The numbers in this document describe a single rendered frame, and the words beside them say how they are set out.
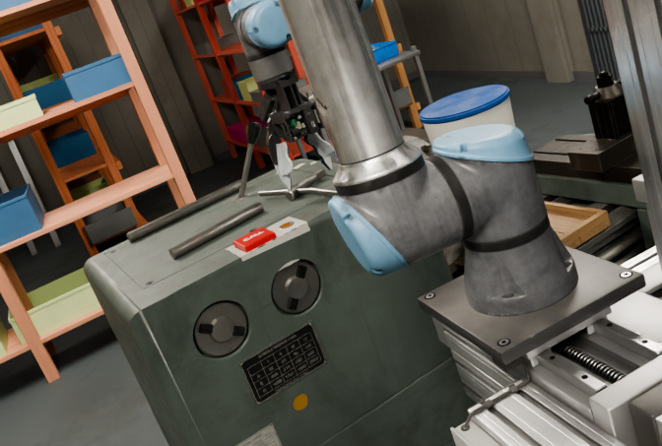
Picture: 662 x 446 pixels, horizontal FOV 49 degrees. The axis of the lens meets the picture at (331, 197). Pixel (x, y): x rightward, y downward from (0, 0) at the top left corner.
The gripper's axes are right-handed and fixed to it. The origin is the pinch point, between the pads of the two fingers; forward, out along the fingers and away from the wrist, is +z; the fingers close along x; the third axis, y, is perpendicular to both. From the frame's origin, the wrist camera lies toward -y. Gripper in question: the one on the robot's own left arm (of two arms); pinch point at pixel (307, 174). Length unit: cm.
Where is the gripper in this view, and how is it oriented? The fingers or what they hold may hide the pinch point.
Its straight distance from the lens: 140.6
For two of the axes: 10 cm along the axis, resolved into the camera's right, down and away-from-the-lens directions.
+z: 3.3, 9.0, 2.9
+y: 4.7, 1.1, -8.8
